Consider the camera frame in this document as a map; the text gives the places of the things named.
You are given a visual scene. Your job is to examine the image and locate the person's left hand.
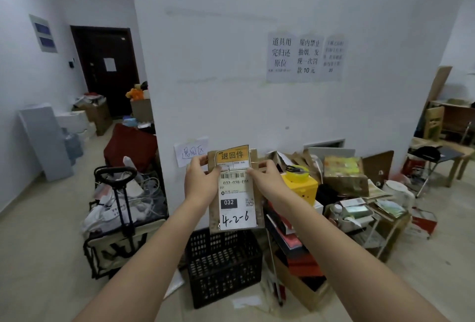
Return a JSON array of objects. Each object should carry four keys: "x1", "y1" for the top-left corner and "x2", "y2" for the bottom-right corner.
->
[{"x1": 184, "y1": 154, "x2": 224, "y2": 212}]

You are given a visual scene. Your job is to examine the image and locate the person's right hand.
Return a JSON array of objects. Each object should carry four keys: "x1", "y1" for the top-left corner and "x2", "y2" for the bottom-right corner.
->
[{"x1": 246, "y1": 159, "x2": 290, "y2": 210}]

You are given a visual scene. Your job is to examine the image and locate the yellow return sticker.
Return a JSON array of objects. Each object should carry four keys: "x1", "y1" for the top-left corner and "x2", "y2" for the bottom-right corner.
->
[{"x1": 215, "y1": 144, "x2": 250, "y2": 171}]

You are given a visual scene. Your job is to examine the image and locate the cardboard parcel with white label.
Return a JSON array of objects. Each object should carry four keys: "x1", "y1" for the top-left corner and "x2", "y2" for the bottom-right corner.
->
[{"x1": 206, "y1": 147, "x2": 266, "y2": 235}]

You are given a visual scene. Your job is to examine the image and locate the black plastic crate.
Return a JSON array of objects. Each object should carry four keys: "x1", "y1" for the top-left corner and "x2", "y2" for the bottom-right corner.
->
[{"x1": 184, "y1": 226, "x2": 265, "y2": 311}]

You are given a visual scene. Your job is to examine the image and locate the person's left forearm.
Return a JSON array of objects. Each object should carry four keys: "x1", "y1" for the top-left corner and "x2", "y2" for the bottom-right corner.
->
[{"x1": 73, "y1": 199, "x2": 209, "y2": 322}]

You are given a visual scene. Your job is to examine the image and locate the person's right forearm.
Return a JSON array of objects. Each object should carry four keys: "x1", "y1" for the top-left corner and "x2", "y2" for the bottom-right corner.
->
[{"x1": 272, "y1": 199, "x2": 450, "y2": 322}]

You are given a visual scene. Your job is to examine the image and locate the yellow box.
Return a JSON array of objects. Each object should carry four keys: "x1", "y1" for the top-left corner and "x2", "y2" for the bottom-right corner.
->
[{"x1": 280, "y1": 171, "x2": 320, "y2": 206}]

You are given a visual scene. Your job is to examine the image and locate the handwritten white paper sign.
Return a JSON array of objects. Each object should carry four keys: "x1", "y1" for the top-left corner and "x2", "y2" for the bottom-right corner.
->
[{"x1": 173, "y1": 136, "x2": 211, "y2": 169}]

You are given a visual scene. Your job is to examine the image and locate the stack of red black boxes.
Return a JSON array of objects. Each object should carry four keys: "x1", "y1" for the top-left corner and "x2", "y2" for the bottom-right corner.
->
[{"x1": 264, "y1": 199, "x2": 328, "y2": 290}]

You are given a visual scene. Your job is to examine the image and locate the green printed cardboard box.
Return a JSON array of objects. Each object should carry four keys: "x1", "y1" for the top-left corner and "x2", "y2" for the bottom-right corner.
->
[{"x1": 322, "y1": 156, "x2": 370, "y2": 198}]

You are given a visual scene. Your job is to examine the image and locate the red fabric cover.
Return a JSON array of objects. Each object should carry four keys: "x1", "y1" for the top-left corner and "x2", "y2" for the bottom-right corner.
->
[{"x1": 103, "y1": 123, "x2": 159, "y2": 174}]

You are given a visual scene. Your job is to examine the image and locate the plain cardboard box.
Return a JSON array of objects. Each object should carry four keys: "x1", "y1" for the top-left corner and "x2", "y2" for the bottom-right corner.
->
[{"x1": 129, "y1": 99, "x2": 154, "y2": 124}]

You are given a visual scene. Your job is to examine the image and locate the black folding cart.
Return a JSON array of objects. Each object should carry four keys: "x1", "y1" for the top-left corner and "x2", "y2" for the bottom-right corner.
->
[{"x1": 82, "y1": 165, "x2": 170, "y2": 280}]

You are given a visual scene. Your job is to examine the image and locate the brown board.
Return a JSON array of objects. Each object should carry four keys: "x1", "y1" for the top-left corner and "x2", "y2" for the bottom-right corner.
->
[{"x1": 361, "y1": 150, "x2": 395, "y2": 186}]

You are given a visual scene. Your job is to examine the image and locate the low cardboard box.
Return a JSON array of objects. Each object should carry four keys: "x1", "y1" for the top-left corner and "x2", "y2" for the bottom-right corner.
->
[{"x1": 272, "y1": 255, "x2": 332, "y2": 314}]

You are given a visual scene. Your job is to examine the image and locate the white paper scrap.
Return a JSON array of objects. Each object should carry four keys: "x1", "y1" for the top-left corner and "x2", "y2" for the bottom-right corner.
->
[{"x1": 231, "y1": 295, "x2": 263, "y2": 310}]

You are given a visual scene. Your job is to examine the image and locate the wooden crate stand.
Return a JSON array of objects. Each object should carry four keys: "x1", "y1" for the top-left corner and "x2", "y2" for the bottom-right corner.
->
[{"x1": 326, "y1": 199, "x2": 413, "y2": 264}]

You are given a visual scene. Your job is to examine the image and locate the open cardboard box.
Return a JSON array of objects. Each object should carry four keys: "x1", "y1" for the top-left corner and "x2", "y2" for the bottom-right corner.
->
[{"x1": 73, "y1": 96, "x2": 112, "y2": 137}]

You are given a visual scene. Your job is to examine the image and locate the white kettle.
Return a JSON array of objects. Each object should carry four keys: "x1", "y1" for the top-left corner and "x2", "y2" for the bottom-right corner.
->
[{"x1": 381, "y1": 179, "x2": 416, "y2": 210}]

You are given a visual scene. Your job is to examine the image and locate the blue water jug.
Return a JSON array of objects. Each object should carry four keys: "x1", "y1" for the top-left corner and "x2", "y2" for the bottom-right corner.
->
[{"x1": 60, "y1": 128, "x2": 85, "y2": 165}]

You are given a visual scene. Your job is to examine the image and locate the dark entrance door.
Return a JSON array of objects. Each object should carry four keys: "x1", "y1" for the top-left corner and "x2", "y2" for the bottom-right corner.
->
[{"x1": 70, "y1": 25, "x2": 142, "y2": 121}]

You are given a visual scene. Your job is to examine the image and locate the white foam boards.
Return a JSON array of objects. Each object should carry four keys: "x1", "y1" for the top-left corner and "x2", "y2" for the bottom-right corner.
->
[{"x1": 18, "y1": 102, "x2": 75, "y2": 183}]

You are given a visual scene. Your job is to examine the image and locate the wooden chair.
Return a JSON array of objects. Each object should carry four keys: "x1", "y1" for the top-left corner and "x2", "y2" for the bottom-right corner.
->
[{"x1": 423, "y1": 105, "x2": 446, "y2": 141}]

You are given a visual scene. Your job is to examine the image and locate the leaning wooden board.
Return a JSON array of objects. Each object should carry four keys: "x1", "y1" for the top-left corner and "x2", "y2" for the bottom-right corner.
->
[{"x1": 426, "y1": 66, "x2": 454, "y2": 112}]

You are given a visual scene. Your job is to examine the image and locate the grey electric panel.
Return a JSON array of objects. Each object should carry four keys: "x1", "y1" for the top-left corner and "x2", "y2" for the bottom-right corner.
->
[{"x1": 28, "y1": 13, "x2": 59, "y2": 54}]

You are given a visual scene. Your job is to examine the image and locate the pile of white cables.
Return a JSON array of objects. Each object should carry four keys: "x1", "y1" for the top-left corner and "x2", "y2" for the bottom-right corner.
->
[{"x1": 83, "y1": 156, "x2": 167, "y2": 238}]

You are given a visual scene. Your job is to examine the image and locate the white wall vent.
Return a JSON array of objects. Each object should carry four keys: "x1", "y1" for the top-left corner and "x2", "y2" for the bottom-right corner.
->
[{"x1": 303, "y1": 138, "x2": 346, "y2": 150}]

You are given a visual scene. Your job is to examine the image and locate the white wall notice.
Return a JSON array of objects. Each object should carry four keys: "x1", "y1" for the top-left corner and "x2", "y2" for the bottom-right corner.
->
[
  {"x1": 322, "y1": 35, "x2": 346, "y2": 82},
  {"x1": 295, "y1": 32, "x2": 324, "y2": 81},
  {"x1": 265, "y1": 30, "x2": 298, "y2": 83}
]

